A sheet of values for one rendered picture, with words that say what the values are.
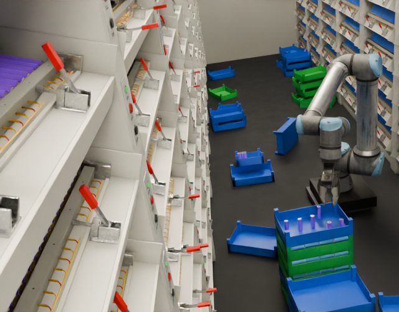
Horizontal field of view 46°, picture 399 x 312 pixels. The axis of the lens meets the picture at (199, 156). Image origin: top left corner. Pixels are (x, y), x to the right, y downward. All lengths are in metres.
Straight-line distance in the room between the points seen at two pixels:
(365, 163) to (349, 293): 0.96
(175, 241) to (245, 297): 1.22
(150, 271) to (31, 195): 0.52
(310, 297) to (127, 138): 1.45
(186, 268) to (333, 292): 0.81
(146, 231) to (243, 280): 1.71
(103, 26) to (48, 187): 0.37
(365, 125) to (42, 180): 2.41
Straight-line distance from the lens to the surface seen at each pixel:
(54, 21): 0.77
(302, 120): 2.19
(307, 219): 2.27
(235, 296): 2.49
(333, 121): 2.03
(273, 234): 2.86
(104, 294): 0.60
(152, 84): 1.30
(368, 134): 2.78
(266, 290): 2.51
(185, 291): 1.44
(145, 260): 0.94
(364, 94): 2.67
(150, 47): 1.47
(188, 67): 2.93
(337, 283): 2.17
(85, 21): 0.76
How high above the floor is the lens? 1.69
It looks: 26 degrees down
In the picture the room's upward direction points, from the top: 10 degrees counter-clockwise
